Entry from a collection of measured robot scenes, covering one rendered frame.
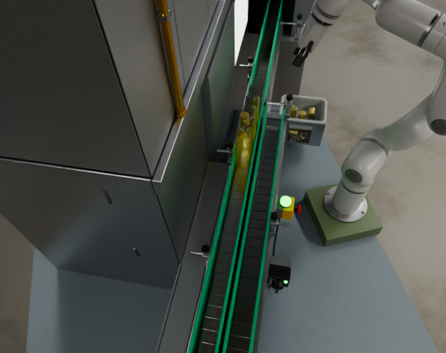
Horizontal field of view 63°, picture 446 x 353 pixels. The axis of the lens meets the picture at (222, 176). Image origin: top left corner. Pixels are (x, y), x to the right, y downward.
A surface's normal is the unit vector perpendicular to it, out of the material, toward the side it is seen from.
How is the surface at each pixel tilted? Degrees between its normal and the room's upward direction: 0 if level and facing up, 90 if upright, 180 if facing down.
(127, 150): 90
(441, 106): 59
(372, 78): 0
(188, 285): 0
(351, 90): 0
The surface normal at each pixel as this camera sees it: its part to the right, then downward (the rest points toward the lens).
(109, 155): -0.19, 0.80
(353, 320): -0.04, -0.58
